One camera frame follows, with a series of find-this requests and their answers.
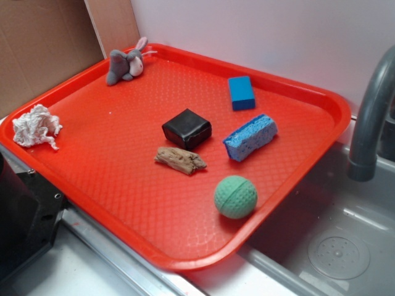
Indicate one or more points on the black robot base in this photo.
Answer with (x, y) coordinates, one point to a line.
(31, 208)

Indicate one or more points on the black square block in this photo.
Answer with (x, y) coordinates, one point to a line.
(187, 130)

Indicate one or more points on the blue wooden block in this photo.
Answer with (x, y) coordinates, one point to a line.
(241, 93)

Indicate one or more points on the brown driftwood piece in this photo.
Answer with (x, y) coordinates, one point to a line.
(179, 159)

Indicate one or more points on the blue sponge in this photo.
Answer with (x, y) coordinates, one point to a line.
(253, 135)

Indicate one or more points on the green dimpled ball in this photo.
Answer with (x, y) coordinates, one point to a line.
(235, 197)

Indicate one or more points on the red plastic tray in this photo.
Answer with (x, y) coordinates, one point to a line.
(105, 162)

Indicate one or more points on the grey plush bunny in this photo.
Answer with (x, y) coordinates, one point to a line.
(127, 66)

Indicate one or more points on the grey plastic sink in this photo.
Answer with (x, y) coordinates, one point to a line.
(331, 235)

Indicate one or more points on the white crumpled cloth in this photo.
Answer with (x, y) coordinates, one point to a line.
(38, 126)

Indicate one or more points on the brown cardboard panel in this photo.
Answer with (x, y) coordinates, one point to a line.
(44, 43)

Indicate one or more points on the grey faucet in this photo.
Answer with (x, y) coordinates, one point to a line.
(373, 134)

